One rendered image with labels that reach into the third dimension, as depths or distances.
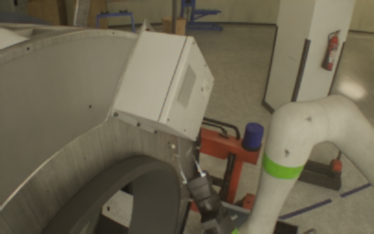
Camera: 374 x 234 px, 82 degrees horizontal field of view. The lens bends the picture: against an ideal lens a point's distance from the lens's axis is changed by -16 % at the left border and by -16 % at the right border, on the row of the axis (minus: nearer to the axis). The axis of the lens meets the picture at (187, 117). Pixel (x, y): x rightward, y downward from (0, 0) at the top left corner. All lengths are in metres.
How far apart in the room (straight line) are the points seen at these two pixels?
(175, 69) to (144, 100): 0.08
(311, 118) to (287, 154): 0.10
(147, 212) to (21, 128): 0.83
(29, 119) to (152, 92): 0.23
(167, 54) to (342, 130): 0.46
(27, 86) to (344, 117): 0.66
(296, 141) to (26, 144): 0.52
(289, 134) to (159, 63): 0.31
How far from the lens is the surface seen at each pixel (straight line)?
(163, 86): 0.48
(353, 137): 0.68
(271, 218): 0.80
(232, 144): 1.60
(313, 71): 3.55
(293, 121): 0.58
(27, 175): 0.42
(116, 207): 1.25
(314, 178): 2.85
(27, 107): 0.38
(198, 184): 0.75
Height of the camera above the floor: 1.93
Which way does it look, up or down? 32 degrees down
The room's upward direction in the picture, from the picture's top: 3 degrees clockwise
